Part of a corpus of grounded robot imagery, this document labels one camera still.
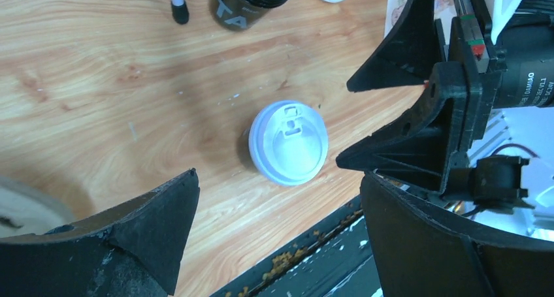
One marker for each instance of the kraft paper takeout bag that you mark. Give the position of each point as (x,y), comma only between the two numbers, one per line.
(444,10)

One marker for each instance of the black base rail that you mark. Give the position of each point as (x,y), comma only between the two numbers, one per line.
(332,258)

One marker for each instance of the pulp cup carrier tray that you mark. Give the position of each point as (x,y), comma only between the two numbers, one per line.
(25,210)

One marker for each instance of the black paper cup stack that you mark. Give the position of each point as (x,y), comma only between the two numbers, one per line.
(240,15)

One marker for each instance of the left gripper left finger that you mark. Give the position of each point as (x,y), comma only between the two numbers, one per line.
(132,249)

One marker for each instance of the silver tripod stand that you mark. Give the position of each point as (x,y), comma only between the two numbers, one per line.
(180,12)

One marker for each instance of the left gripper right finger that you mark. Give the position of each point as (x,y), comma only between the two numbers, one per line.
(424,250)

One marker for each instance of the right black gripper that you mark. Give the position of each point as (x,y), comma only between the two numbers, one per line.
(484,66)

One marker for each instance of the white plastic cup lid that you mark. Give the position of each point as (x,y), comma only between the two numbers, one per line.
(288,142)

